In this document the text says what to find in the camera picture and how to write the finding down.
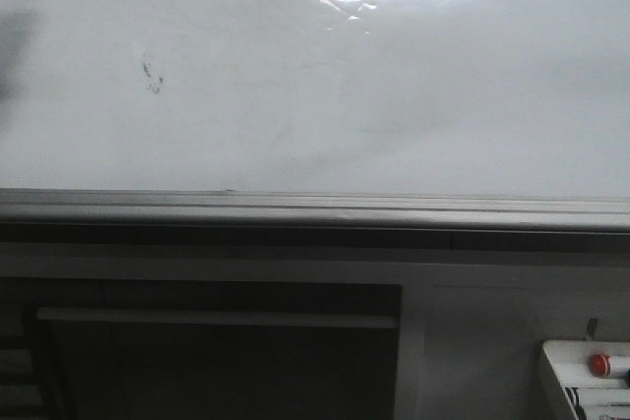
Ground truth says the white marker tray box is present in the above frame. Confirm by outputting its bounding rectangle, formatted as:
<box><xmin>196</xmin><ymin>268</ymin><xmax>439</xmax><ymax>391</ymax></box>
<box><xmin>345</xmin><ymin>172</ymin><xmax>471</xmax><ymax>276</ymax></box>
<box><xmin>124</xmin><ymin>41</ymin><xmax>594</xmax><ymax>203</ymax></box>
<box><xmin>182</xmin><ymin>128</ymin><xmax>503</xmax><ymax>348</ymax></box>
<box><xmin>538</xmin><ymin>340</ymin><xmax>629</xmax><ymax>419</ymax></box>

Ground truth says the white whiteboard with aluminium frame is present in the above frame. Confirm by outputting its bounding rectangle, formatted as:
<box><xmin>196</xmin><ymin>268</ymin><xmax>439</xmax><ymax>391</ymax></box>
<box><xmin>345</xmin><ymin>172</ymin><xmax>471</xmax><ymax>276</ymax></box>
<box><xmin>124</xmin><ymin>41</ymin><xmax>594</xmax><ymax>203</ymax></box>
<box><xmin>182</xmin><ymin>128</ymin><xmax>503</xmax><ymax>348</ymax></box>
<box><xmin>1</xmin><ymin>0</ymin><xmax>629</xmax><ymax>241</ymax></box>

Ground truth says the red capped marker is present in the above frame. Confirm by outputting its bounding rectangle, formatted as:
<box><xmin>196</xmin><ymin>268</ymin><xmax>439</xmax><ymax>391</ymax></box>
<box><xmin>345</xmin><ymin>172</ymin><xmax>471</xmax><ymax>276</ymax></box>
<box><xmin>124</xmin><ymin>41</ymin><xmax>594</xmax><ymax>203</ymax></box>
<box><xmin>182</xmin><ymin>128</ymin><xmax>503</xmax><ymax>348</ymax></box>
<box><xmin>589</xmin><ymin>353</ymin><xmax>630</xmax><ymax>379</ymax></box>

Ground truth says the dark cabinet with white bar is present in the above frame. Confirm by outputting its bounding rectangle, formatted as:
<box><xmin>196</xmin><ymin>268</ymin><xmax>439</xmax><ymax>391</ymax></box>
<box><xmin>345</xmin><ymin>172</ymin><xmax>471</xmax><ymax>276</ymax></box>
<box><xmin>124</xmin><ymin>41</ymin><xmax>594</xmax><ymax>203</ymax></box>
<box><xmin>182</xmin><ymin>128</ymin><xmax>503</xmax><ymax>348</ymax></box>
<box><xmin>1</xmin><ymin>277</ymin><xmax>402</xmax><ymax>419</ymax></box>

